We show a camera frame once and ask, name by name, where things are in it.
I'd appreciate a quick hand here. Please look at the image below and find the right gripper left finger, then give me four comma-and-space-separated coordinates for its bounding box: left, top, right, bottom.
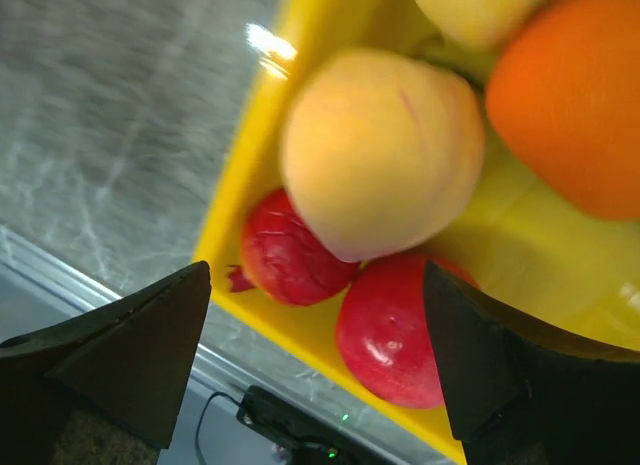
1, 261, 211, 464

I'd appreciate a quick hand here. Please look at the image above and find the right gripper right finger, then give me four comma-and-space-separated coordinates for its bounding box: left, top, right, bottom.
423, 263, 639, 464

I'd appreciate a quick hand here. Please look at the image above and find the fake red apple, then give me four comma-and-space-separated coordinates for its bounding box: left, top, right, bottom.
335, 252, 477, 409

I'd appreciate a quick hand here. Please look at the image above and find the fake red pomegranate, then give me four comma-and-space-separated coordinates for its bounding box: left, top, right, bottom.
227, 188, 360, 307

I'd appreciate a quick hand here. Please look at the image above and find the fake peach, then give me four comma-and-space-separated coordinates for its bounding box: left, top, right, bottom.
280, 49, 485, 262

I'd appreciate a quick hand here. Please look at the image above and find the fake orange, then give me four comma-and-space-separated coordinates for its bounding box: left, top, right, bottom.
486, 0, 639, 220

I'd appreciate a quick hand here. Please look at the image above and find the fake yellow lemon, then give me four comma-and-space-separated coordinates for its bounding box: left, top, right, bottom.
414, 0, 548, 49

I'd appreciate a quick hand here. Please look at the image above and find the yellow plastic tray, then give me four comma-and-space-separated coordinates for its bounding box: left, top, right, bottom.
194, 0, 639, 464

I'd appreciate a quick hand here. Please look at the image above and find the aluminium mounting rail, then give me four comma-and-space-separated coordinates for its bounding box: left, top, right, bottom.
1, 230, 443, 464

